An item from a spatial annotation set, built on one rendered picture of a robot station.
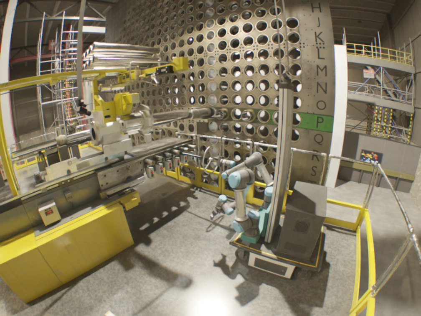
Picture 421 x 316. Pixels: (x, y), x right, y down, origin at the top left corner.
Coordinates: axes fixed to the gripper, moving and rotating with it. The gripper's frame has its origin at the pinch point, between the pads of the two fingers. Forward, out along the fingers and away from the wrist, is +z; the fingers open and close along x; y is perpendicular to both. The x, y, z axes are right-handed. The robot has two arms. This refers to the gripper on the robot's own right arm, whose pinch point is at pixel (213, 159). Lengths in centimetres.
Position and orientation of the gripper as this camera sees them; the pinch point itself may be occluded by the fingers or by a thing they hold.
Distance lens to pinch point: 243.8
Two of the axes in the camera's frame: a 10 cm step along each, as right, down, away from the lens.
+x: -2.5, 9.7, -0.6
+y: -5.4, -1.9, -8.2
